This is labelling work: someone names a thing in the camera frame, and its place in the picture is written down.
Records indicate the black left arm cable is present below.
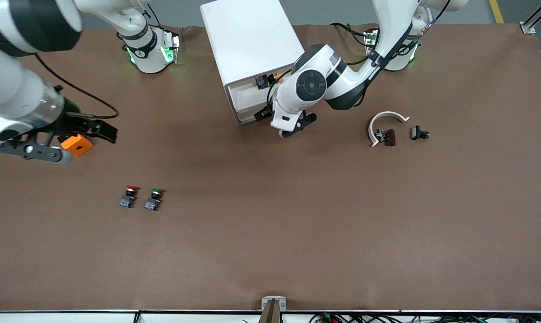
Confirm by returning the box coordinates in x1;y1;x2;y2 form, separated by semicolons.
266;67;294;110

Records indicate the aluminium frame profile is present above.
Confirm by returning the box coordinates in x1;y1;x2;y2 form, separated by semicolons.
521;0;541;35

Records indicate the black base cable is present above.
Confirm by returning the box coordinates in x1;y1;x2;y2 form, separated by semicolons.
331;22;378;48

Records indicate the green push button switch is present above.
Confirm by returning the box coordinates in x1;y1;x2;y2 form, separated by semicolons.
145;188;164;212

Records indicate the white curved plastic part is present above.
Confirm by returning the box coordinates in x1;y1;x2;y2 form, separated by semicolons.
368;111;411;148

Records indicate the red push button switch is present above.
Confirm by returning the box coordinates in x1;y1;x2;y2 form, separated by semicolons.
120;185;139;209

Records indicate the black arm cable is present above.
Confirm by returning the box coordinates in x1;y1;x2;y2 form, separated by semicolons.
34;54;119;120
266;67;294;110

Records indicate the yellow push button switch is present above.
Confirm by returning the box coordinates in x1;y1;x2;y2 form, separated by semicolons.
255;73;279;90

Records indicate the white table edge rail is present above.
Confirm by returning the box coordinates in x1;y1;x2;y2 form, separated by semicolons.
0;309;541;323

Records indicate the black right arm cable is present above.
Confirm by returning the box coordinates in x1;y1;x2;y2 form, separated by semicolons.
34;54;119;120

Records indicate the brown vertical bar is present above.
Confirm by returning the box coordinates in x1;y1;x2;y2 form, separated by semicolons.
258;300;282;323

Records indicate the grey metal bracket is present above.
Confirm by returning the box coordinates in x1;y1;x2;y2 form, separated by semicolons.
261;296;287;311

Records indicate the orange button enclosure box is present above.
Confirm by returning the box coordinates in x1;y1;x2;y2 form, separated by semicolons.
57;133;94;157

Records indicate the dark brown connector block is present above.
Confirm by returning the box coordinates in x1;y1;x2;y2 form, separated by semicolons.
376;128;396;147

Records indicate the bundle of cables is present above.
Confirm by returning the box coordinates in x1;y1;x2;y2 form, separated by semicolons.
311;313;541;323

